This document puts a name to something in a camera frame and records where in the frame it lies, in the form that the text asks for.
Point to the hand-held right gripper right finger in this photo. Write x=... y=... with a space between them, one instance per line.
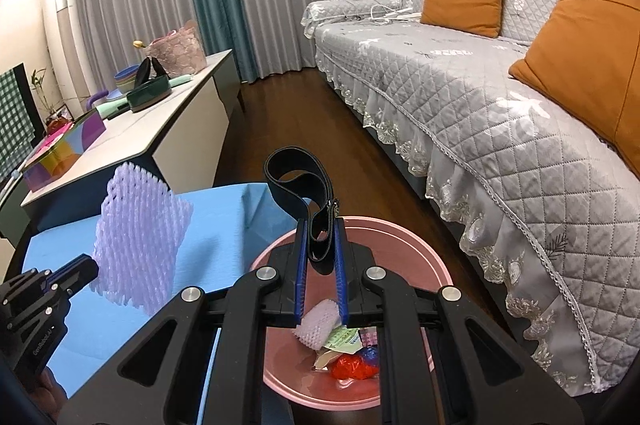
x=341 y=275

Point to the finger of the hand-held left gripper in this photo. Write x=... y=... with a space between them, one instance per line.
x=77 y=272

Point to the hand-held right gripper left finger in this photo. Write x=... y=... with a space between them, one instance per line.
x=300 y=275

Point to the pink plastic basin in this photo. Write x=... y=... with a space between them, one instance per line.
x=420 y=265

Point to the blue plastic bag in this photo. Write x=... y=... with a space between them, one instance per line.
x=370 y=354

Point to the black belt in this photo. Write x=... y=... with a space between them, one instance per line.
x=285 y=190

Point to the red plastic bag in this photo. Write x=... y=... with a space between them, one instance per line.
x=350 y=367

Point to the person's left hand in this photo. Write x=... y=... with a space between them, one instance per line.
x=45 y=387

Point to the white foam net piece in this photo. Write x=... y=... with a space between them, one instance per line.
x=317 y=322

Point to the green white paper packet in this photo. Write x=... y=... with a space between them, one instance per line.
x=345 y=339

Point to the red plaid cloth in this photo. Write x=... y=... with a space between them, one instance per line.
x=368 y=336

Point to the blue table mat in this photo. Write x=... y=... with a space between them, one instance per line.
x=215 y=215

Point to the colourful gift box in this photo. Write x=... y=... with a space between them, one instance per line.
x=60 y=152

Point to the green checkered cloth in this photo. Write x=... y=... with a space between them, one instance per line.
x=15 y=125

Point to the mint green plastic item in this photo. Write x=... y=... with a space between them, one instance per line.
x=112 y=109

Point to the blue plate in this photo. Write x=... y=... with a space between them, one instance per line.
x=111 y=95

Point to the white cabinet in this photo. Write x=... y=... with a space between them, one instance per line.
x=185 y=125

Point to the bamboo plant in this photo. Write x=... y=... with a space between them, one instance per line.
x=42 y=90

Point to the dark green handbag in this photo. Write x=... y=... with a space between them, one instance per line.
x=150 y=95

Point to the stack of coloured bowls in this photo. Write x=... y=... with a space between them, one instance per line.
x=126 y=80

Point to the grey quilted sofa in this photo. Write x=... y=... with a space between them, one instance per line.
x=475 y=105

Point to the white standing air conditioner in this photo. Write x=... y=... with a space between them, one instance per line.
x=67 y=40

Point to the yellow flower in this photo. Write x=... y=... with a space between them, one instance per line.
x=138 y=44

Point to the pink lace basket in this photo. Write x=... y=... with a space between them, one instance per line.
x=177 y=50

